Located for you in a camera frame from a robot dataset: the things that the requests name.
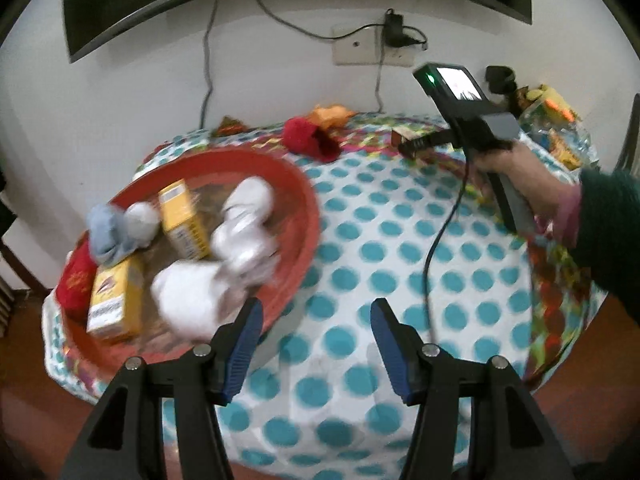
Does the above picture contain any small tan box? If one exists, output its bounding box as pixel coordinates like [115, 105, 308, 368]
[391, 127, 431, 151]

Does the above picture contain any red sock roll gold print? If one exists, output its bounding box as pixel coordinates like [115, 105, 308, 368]
[55, 240, 98, 318]

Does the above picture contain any black television cable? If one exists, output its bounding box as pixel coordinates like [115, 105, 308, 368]
[199, 0, 221, 131]

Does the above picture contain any black clamp mount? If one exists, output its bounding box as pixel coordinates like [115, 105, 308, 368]
[486, 65, 518, 111]

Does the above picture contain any person's right forearm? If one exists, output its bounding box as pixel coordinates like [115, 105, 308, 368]
[550, 170, 640, 306]

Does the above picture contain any polka-dot tablecloth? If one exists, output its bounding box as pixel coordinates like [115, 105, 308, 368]
[42, 110, 608, 466]

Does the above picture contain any grey-white sock roll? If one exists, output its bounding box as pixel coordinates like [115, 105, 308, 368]
[222, 177, 275, 226]

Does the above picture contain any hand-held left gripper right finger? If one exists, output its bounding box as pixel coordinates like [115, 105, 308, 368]
[370, 297, 576, 480]

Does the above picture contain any black charger adapter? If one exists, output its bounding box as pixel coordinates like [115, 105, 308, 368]
[384, 8, 405, 48]

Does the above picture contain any black curved cable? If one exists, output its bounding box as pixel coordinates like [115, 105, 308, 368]
[250, 0, 386, 41]

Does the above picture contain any black charger cable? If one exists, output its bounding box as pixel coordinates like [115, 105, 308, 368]
[374, 47, 385, 113]

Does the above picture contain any yellow plush toy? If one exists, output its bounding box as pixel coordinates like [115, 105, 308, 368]
[530, 85, 576, 123]

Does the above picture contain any light blue sock roll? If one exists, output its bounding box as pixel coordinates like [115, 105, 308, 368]
[86, 204, 146, 266]

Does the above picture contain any orange toy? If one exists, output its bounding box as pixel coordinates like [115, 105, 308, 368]
[306, 104, 358, 131]

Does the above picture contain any red round tray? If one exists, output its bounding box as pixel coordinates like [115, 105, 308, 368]
[62, 147, 321, 376]

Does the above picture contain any small white sock ball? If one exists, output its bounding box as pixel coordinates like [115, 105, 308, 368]
[124, 201, 162, 248]

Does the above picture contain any plain red sock roll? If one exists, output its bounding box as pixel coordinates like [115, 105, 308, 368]
[282, 116, 341, 163]

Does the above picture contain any clear plastic bag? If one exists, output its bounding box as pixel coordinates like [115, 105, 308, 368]
[210, 220, 281, 286]

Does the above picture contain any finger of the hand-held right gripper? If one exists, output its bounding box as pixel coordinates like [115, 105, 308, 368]
[399, 131, 455, 157]

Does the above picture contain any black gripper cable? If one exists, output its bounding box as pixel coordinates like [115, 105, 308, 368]
[422, 147, 473, 346]

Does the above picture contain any white wall socket plate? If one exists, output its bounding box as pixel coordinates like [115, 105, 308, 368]
[332, 24, 418, 67]

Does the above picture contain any pile of colourful packets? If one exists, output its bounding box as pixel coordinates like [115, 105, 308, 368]
[517, 85, 601, 171]

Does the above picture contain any large white sock roll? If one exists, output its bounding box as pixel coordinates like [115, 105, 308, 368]
[150, 262, 246, 341]

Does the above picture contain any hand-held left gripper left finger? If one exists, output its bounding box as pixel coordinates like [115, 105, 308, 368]
[60, 296, 264, 480]

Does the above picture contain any tall yellow box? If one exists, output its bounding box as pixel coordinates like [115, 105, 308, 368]
[157, 180, 211, 261]

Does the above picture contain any person's right hand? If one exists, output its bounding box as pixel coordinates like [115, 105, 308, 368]
[472, 142, 581, 228]

